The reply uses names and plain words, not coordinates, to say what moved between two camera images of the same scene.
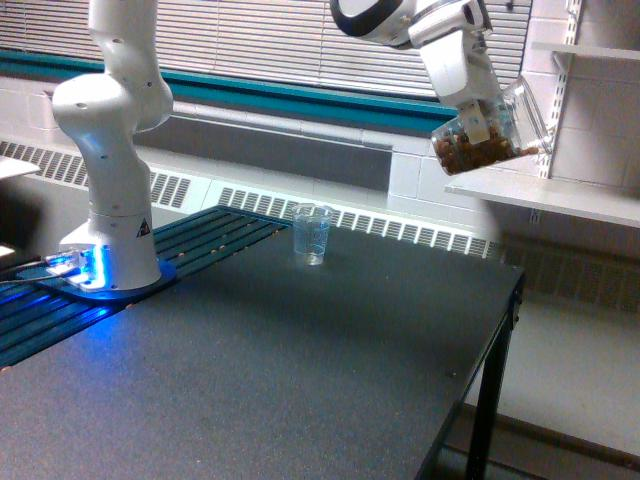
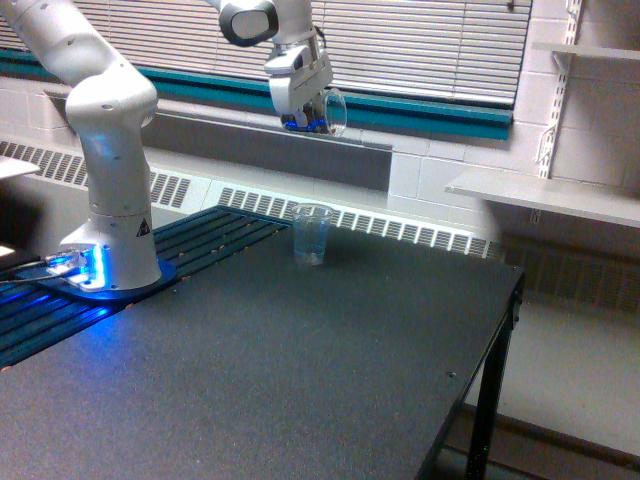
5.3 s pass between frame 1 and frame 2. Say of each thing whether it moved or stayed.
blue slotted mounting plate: stayed
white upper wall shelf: stayed
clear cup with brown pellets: moved
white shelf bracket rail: stayed
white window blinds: stayed
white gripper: moved
